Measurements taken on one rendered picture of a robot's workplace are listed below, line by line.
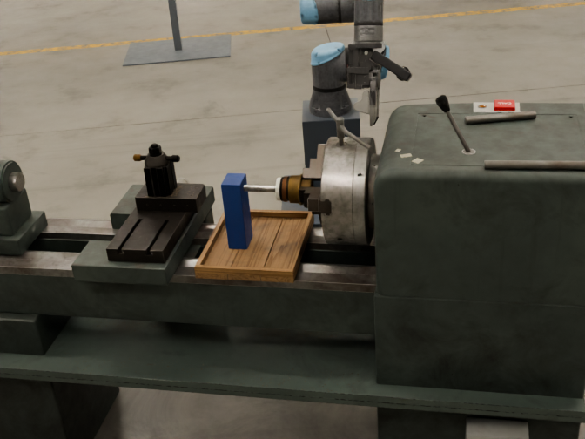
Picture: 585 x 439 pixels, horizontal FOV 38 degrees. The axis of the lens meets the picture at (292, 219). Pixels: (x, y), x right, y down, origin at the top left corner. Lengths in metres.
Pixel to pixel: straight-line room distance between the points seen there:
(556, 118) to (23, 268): 1.68
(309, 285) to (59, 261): 0.81
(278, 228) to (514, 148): 0.82
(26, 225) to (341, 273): 1.07
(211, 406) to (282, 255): 1.01
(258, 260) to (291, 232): 0.18
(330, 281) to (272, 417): 0.98
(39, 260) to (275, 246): 0.76
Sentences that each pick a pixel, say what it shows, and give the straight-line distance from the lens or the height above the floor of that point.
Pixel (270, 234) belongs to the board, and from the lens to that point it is 2.67.
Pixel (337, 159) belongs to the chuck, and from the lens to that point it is 2.36.
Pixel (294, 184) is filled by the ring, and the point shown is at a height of 1.11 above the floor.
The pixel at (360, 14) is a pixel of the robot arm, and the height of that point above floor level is 1.63.
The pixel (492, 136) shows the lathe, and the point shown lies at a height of 1.26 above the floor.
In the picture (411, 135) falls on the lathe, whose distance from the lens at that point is 2.40.
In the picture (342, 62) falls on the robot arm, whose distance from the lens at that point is 2.89.
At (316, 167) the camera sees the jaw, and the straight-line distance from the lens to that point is 2.49.
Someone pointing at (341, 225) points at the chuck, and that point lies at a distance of 2.36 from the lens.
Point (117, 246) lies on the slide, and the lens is 2.57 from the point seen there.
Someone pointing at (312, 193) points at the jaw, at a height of 1.11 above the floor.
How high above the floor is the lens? 2.24
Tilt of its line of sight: 30 degrees down
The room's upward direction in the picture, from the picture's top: 5 degrees counter-clockwise
